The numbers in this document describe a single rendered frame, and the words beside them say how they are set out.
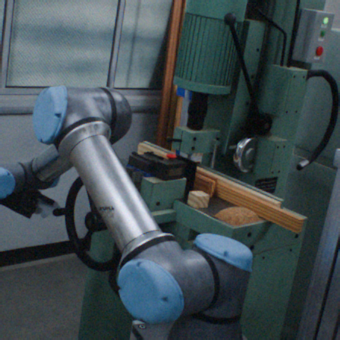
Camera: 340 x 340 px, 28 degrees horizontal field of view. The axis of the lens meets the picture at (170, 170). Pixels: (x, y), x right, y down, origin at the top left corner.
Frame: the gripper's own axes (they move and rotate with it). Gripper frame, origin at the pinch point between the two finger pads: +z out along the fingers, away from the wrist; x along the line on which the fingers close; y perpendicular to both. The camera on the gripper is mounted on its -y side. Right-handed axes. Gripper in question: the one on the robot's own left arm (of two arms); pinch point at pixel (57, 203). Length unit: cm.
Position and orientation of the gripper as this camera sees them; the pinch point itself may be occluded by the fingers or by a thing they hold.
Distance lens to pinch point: 199.1
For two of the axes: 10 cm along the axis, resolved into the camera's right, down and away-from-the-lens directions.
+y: -4.6, 8.8, -1.1
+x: 6.7, 2.6, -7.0
